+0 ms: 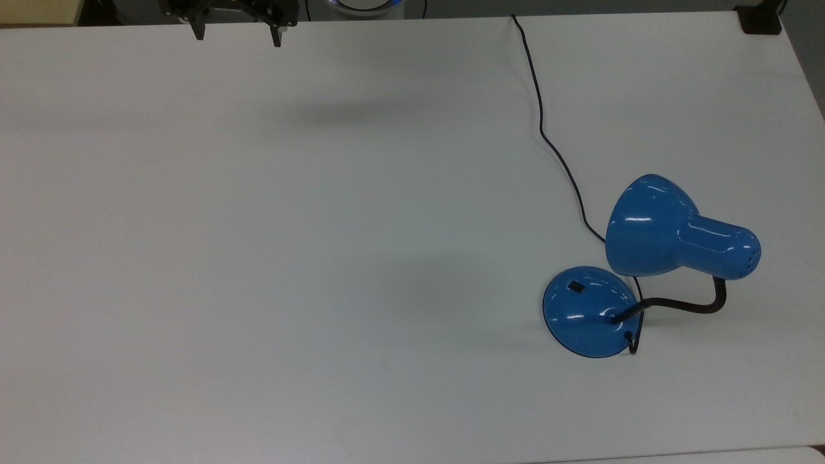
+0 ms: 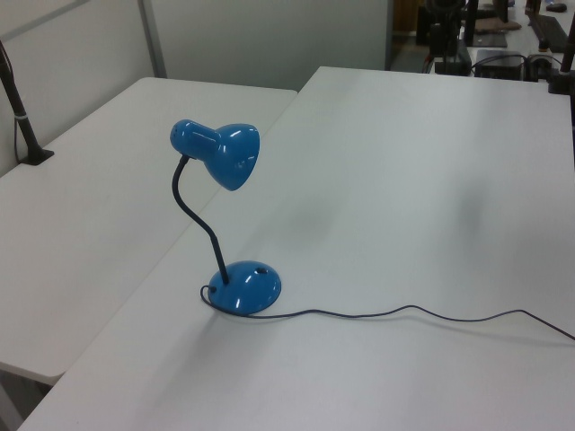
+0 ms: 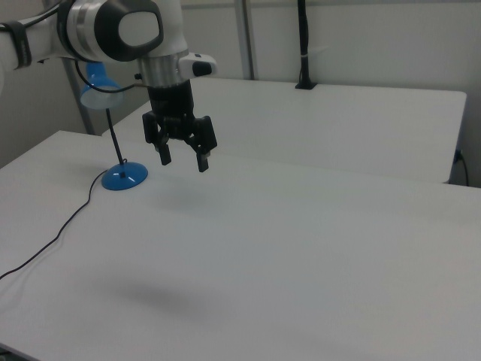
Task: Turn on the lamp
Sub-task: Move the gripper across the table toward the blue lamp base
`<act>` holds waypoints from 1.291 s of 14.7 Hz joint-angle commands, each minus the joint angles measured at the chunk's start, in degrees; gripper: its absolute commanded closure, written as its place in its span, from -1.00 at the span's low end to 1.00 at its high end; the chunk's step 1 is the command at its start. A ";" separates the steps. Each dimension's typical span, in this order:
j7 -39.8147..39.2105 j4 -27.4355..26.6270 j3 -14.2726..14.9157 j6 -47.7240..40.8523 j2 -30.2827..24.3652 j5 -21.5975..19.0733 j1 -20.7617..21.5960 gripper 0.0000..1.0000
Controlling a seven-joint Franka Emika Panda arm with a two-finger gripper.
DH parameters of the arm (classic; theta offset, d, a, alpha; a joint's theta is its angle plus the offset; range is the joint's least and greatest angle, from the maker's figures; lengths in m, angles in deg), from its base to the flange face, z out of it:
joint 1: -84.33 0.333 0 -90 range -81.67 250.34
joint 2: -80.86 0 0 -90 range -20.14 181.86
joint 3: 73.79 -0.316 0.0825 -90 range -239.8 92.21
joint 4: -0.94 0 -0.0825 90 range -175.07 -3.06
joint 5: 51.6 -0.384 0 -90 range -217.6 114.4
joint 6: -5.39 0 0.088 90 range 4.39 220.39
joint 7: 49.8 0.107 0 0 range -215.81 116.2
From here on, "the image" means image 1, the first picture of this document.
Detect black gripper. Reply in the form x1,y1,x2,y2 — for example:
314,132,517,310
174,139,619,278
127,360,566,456
161,0,300,48

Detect blue desk lamp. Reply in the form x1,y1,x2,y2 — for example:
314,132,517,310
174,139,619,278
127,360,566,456
542,173,762,359

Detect beige cardboard box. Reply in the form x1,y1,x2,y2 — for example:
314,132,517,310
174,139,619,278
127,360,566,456
0,0,85,27

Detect black lamp power cord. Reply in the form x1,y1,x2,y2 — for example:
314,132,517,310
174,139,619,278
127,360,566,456
511,14,644,356

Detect black corner clamp mount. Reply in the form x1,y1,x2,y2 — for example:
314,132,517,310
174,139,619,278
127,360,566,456
734,0,784,35

